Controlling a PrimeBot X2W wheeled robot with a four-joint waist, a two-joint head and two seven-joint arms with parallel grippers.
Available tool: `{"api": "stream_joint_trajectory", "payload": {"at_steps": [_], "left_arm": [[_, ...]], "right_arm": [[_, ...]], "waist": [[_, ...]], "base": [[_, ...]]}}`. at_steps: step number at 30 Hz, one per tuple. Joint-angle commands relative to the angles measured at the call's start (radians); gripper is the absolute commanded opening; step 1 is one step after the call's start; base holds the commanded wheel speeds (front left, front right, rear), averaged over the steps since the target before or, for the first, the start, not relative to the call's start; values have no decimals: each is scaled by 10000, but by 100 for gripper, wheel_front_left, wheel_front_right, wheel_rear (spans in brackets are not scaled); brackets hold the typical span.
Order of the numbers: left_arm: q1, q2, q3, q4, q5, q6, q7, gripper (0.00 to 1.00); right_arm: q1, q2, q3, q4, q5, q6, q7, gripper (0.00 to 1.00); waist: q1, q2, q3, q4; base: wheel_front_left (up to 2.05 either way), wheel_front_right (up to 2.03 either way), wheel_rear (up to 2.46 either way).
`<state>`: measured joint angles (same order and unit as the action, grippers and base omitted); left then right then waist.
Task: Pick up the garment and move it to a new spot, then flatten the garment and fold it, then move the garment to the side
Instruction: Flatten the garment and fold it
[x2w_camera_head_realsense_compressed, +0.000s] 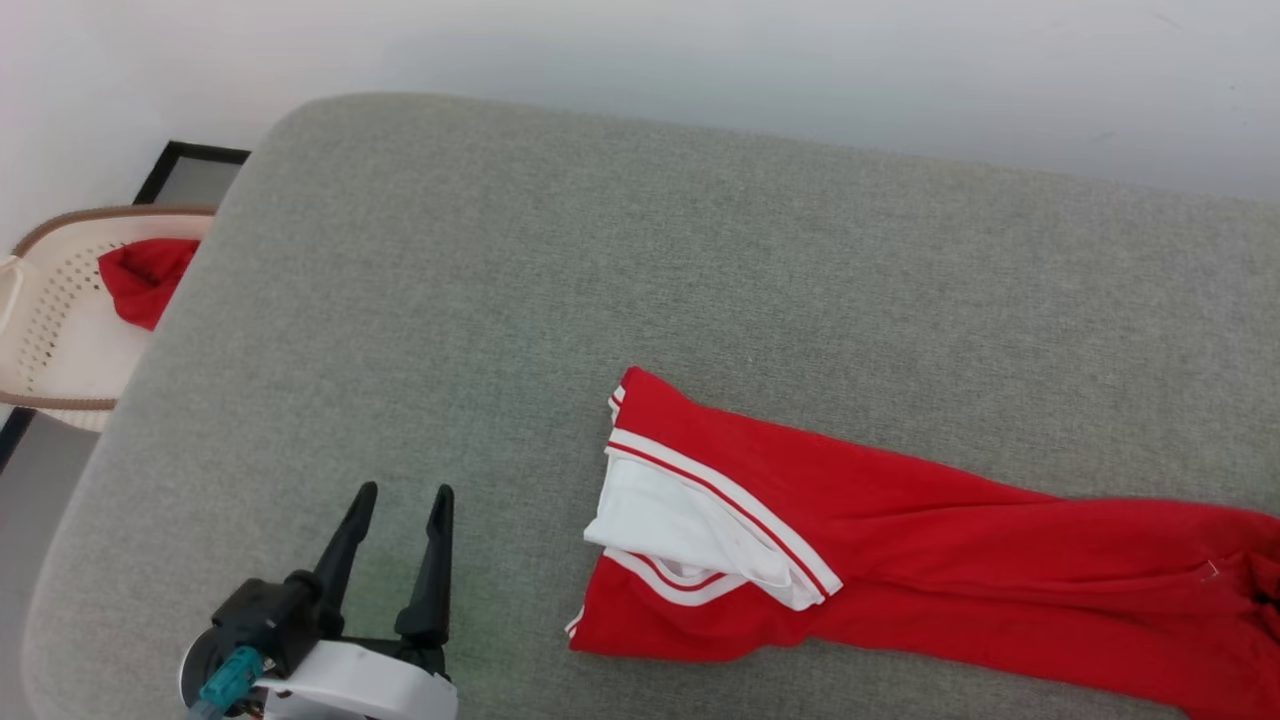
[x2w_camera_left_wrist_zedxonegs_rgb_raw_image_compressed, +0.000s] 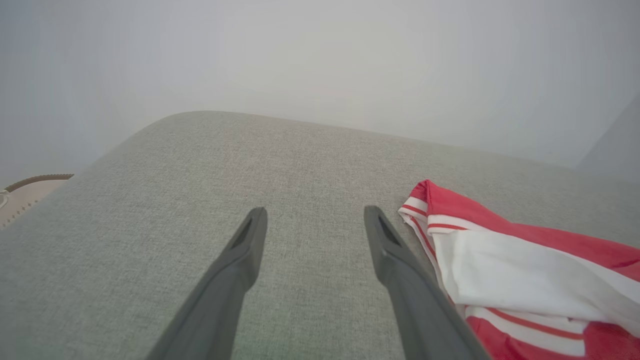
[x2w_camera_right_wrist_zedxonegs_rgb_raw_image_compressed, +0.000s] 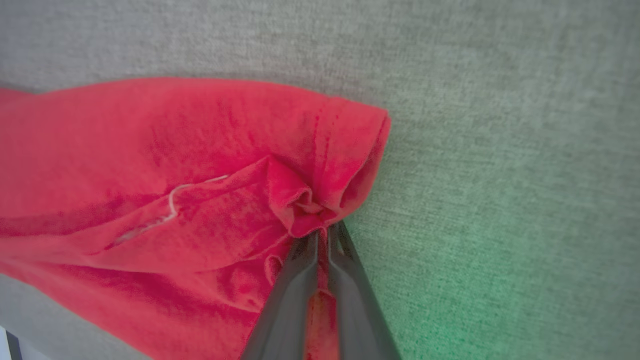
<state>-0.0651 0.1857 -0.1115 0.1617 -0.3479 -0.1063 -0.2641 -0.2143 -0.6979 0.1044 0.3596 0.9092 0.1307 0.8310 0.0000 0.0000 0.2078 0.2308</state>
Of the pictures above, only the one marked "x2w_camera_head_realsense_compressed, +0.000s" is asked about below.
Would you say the grey fabric sofa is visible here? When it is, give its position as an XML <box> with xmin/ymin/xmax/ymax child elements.
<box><xmin>20</xmin><ymin>92</ymin><xmax>1280</xmax><ymax>720</ymax></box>

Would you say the cream perforated laundry basket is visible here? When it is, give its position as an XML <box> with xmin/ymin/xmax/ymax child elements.
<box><xmin>0</xmin><ymin>204</ymin><xmax>219</xmax><ymax>434</ymax></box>

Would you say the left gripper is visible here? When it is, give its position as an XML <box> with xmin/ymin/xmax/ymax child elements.
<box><xmin>252</xmin><ymin>481</ymin><xmax>460</xmax><ymax>720</ymax></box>

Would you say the black framed grey panel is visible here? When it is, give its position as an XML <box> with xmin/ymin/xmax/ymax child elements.
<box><xmin>133</xmin><ymin>139</ymin><xmax>252</xmax><ymax>208</ymax></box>

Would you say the red and white shirt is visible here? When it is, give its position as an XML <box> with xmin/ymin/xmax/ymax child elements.
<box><xmin>564</xmin><ymin>366</ymin><xmax>1280</xmax><ymax>720</ymax></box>

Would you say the teal cable connector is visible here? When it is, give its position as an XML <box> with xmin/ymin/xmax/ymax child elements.
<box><xmin>197</xmin><ymin>646</ymin><xmax>265</xmax><ymax>714</ymax></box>

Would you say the plain red cloth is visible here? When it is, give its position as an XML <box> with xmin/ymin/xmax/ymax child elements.
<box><xmin>96</xmin><ymin>237</ymin><xmax>202</xmax><ymax>332</ymax></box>

